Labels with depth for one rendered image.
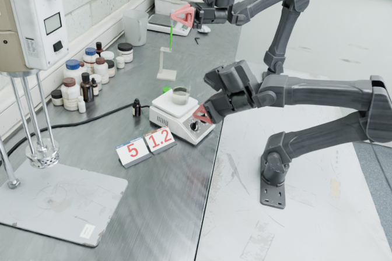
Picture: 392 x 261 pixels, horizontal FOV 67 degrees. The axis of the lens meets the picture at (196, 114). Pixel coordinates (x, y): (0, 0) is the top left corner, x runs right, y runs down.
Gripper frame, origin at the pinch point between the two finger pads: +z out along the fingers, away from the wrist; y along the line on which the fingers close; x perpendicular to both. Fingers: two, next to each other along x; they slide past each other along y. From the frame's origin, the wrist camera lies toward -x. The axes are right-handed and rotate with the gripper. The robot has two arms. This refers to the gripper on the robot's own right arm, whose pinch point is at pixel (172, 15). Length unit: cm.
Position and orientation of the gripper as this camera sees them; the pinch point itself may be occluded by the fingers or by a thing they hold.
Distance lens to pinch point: 106.8
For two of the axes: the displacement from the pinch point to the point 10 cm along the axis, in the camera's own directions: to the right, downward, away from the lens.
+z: -9.3, 1.2, -3.5
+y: 3.5, 5.9, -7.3
